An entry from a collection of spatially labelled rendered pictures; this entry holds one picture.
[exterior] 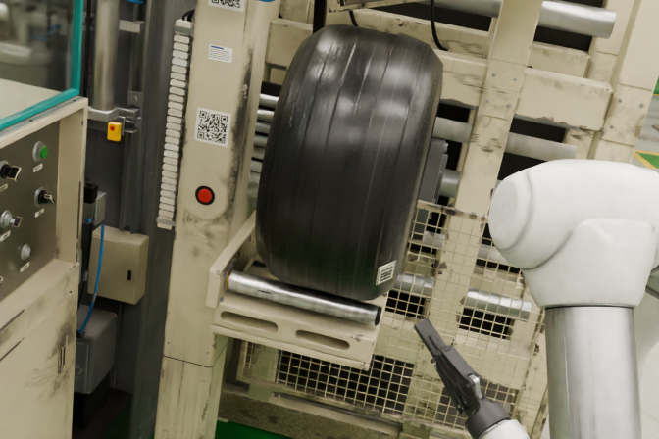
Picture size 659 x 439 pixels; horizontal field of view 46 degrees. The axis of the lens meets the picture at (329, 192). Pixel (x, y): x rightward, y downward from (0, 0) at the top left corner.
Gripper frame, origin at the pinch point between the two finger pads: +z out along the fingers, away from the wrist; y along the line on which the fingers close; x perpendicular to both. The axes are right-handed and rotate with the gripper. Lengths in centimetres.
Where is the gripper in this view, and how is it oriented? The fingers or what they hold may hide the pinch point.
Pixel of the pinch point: (430, 337)
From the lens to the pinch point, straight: 150.1
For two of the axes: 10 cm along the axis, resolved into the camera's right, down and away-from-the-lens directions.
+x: 8.8, -3.4, 3.2
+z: -4.7, -7.0, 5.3
